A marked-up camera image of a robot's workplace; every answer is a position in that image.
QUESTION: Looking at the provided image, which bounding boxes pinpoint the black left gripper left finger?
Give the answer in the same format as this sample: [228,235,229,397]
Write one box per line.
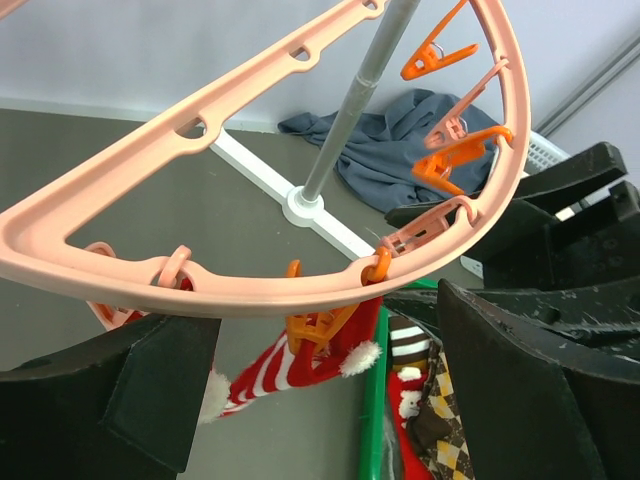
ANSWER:
[1,314,220,479]

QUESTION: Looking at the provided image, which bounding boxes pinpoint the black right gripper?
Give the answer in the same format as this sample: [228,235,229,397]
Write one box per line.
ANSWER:
[384,142,640,361]

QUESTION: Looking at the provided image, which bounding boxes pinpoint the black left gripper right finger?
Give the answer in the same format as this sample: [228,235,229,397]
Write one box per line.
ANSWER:
[437,280,639,479]

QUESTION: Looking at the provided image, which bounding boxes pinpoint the red white striped sock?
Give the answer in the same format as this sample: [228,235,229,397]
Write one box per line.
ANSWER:
[198,297,382,424]

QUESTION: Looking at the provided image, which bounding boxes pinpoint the pink round clip hanger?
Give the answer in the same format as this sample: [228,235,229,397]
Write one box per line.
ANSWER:
[1,1,531,318]

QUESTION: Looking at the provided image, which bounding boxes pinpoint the orange clothes peg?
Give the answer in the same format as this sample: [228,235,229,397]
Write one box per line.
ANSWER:
[284,259,361,371]

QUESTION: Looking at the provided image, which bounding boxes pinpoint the brown argyle sock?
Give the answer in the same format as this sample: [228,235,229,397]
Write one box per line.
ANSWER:
[407,349,476,479]

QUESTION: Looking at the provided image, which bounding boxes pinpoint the white plastic laundry basket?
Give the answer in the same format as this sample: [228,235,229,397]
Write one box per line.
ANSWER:
[524,131,571,175]

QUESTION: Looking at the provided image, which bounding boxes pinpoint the brown white striped sock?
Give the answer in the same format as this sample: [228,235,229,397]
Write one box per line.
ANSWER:
[389,315,431,373]

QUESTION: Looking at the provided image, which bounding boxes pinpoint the green plastic crate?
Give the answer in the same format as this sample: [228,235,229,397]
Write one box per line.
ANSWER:
[357,307,434,479]

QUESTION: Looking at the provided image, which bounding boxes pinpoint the blue grey cloth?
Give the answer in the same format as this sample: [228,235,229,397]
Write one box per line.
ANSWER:
[278,89,497,213]

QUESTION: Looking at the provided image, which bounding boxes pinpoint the white and silver drying rack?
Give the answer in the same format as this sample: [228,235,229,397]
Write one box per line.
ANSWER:
[211,0,420,260]

